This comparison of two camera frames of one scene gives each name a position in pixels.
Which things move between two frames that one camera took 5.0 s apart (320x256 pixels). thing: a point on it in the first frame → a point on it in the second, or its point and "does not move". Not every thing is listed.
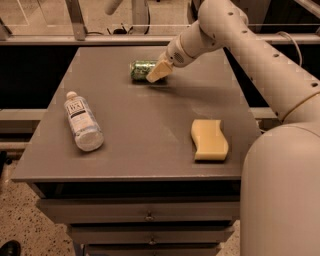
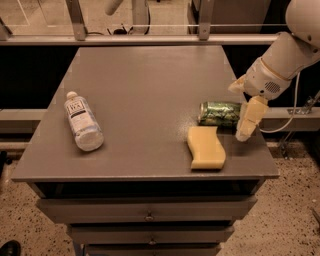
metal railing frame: [81, 37] does not move
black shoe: [11, 248] does not move
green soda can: [139, 69] → [215, 113]
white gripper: [174, 54] → [264, 81]
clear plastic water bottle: [81, 115] does not move
